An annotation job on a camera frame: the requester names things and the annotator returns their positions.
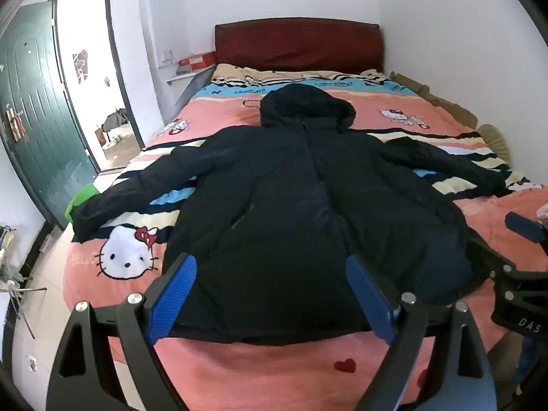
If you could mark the white wall shelf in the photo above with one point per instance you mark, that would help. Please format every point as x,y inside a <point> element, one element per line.
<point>184,83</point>

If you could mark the dark umbrella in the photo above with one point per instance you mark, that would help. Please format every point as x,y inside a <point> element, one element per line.
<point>114,120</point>

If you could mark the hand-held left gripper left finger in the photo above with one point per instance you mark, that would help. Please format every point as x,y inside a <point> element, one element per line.
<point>173,295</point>

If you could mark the green door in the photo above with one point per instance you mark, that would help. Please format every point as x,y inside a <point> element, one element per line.
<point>38,115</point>

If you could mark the white wall socket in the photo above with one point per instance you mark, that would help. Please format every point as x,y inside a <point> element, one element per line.
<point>32,364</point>

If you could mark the green plastic stool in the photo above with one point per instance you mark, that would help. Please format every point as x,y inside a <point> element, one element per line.
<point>79,199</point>

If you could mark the metal folding rack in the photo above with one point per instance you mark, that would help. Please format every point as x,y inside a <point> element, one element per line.
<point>19,289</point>

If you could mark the brown cardboard sheet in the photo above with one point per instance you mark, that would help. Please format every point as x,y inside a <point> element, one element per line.
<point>454,109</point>

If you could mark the pink cartoon cat blanket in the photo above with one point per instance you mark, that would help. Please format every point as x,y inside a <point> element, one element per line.
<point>257,372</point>

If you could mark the red door stickers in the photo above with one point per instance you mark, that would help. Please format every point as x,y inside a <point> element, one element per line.
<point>16,125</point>

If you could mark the woven straw fan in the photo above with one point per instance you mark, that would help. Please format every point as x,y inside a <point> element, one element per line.
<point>496,141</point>

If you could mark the dark red headboard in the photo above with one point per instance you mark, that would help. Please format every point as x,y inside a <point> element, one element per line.
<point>299,47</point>

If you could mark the red flat box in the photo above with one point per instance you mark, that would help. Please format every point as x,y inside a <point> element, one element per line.
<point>197,60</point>

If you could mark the black hooded jacket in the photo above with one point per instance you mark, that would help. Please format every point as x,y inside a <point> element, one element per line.
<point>278,201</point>

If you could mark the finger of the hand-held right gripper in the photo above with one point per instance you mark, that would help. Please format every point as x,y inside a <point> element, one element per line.
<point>488,252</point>
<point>526,227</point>

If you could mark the person's clothing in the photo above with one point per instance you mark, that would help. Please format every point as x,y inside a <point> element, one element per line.
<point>524,368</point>

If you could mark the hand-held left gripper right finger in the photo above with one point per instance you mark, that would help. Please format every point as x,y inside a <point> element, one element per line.
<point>372,297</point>

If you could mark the wall poster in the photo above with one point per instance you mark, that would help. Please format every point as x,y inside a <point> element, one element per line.
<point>80,66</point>

